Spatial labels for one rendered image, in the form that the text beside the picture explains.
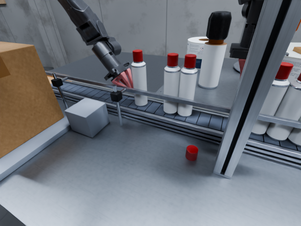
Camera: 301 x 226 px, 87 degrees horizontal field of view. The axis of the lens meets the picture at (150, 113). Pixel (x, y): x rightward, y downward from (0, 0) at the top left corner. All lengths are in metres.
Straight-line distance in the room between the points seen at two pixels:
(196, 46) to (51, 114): 0.79
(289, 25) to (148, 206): 0.41
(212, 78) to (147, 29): 2.52
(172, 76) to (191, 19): 2.56
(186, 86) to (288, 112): 0.27
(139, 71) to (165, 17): 2.56
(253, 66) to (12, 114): 0.62
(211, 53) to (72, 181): 0.66
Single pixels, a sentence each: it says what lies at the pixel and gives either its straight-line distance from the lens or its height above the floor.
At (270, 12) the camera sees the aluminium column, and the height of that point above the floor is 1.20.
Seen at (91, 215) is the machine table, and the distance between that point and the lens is 0.44.
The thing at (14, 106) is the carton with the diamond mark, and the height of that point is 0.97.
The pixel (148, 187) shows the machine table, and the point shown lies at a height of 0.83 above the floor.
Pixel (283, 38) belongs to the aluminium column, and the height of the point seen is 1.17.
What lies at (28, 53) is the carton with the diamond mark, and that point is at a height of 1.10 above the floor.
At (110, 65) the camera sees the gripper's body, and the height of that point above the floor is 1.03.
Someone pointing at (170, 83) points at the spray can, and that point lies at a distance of 0.51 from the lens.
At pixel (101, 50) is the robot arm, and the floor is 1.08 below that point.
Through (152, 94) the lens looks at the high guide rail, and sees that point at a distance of 0.54.
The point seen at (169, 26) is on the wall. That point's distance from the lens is 3.08.
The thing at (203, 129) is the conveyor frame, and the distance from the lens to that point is 0.53.
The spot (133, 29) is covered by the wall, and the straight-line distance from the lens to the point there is 3.27.
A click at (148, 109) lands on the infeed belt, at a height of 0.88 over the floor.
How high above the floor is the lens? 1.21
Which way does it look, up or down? 35 degrees down
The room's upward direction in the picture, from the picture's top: 2 degrees counter-clockwise
